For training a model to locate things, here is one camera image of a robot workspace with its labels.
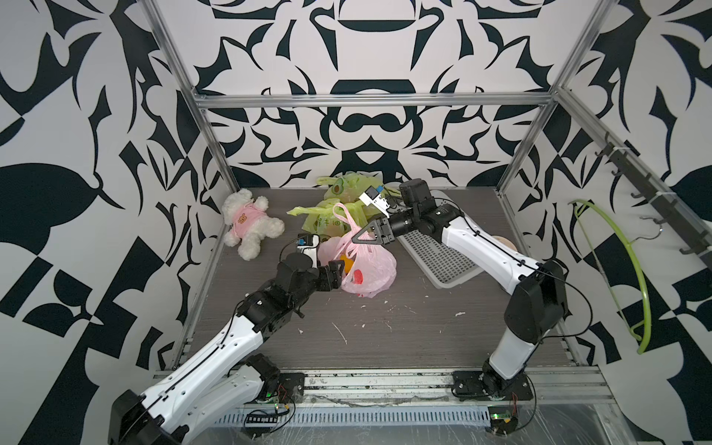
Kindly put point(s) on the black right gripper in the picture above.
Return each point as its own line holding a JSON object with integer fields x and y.
{"x": 381, "y": 236}

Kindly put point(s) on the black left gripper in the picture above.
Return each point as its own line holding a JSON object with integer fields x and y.
{"x": 334, "y": 274}

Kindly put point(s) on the pink apple print plastic bag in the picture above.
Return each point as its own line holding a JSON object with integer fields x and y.
{"x": 378, "y": 265}

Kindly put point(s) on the green avocado print plastic bag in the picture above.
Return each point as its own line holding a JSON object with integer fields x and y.
{"x": 348, "y": 187}

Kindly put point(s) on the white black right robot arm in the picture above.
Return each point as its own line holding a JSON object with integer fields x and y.
{"x": 538, "y": 296}

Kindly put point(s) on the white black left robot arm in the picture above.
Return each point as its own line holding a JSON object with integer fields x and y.
{"x": 228, "y": 371}

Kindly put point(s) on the white perforated plastic basket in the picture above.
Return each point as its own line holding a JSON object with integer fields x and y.
{"x": 445, "y": 267}

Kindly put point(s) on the white plush bear pink shirt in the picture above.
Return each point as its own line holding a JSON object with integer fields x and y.
{"x": 248, "y": 223}

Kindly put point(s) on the beige round perforated disc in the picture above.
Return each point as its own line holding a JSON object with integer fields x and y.
{"x": 506, "y": 242}

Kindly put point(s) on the green circuit board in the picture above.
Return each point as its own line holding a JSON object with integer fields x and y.
{"x": 502, "y": 421}

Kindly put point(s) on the green hoop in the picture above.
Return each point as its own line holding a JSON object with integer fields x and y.
{"x": 642, "y": 331}

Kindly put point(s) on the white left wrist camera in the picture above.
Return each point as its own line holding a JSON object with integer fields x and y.
{"x": 308, "y": 245}

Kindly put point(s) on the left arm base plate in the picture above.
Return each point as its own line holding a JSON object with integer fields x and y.
{"x": 283, "y": 387}

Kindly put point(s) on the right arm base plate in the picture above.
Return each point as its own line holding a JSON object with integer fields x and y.
{"x": 483, "y": 386}

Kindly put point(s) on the black wall hook rail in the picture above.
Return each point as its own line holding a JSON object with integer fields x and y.
{"x": 669, "y": 205}

